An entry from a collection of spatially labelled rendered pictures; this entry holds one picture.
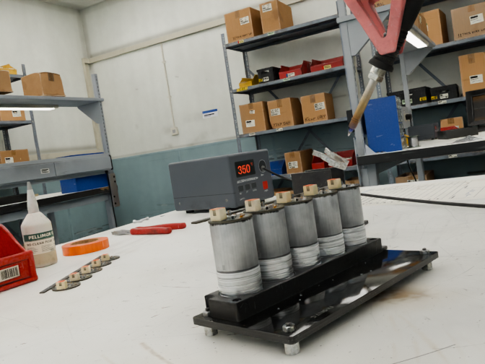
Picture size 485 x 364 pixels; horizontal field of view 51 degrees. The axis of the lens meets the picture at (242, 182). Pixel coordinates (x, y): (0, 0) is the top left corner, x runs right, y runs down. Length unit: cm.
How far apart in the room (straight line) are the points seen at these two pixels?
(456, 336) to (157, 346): 15
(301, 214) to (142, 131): 595
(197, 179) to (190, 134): 495
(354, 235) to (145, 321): 15
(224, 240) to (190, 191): 64
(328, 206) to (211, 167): 55
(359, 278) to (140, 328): 14
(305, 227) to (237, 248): 6
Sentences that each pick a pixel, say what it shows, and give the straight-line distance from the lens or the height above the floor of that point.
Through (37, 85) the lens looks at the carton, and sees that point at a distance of 342.
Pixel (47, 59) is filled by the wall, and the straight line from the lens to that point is 637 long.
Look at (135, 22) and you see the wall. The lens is 636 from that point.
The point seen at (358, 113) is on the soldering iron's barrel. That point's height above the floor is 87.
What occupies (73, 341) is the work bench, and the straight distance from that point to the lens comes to 33.
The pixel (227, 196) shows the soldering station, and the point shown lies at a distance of 85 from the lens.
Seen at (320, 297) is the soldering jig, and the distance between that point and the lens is 29.
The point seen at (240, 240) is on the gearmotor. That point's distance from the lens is 27.
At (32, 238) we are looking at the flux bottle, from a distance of 63.
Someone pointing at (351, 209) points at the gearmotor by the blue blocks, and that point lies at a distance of 36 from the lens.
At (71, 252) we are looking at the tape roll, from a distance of 67.
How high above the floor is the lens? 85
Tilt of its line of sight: 3 degrees down
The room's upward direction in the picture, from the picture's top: 9 degrees counter-clockwise
